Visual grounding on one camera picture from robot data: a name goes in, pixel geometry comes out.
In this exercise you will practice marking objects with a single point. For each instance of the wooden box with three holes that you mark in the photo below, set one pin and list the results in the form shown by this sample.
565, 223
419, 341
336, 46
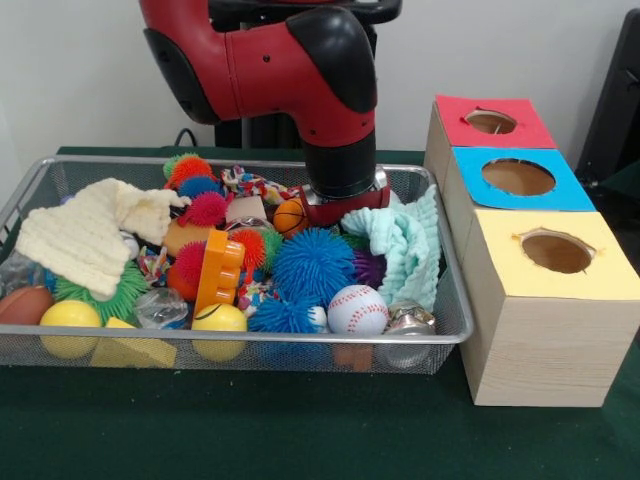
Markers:
550, 350

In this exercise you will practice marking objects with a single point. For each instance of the black chair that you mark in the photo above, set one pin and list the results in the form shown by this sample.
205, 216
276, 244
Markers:
620, 100

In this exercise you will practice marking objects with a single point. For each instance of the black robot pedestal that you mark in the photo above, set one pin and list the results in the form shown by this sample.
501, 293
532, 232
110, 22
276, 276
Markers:
270, 132

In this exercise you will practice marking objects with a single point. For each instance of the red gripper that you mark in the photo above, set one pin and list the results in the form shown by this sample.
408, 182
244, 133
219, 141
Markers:
325, 215

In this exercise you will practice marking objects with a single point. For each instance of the mint green cloth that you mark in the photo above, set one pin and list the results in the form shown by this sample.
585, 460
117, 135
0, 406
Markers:
400, 240

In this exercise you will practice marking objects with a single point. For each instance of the small orange basketball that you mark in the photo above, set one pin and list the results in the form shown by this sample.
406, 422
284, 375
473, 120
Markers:
290, 216

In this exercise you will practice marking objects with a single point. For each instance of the multicolour spiky creature toy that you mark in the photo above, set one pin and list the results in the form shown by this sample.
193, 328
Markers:
248, 247
195, 175

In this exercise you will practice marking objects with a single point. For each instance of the orange plastic toy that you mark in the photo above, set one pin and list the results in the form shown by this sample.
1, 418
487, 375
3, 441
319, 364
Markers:
222, 270

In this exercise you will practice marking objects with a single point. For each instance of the dark green tablecloth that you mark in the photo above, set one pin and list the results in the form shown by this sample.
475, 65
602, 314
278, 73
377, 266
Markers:
300, 435
627, 182

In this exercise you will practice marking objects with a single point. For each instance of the yellow smiley ball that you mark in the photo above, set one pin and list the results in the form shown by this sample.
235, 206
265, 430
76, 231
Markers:
220, 317

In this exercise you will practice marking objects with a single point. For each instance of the white baseball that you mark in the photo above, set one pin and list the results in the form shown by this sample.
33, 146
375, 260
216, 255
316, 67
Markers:
357, 310

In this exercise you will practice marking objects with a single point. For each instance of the shallow metal mesh bin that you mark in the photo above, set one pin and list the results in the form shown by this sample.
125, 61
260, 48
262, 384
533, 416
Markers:
450, 300

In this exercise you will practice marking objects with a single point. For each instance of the cream cloth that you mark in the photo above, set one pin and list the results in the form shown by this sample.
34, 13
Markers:
75, 235

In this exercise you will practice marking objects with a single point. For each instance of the blue fuzzy ball with eyes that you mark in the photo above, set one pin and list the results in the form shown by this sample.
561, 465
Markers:
315, 260

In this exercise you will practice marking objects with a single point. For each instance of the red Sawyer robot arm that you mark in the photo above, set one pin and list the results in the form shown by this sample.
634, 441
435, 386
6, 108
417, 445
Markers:
275, 75

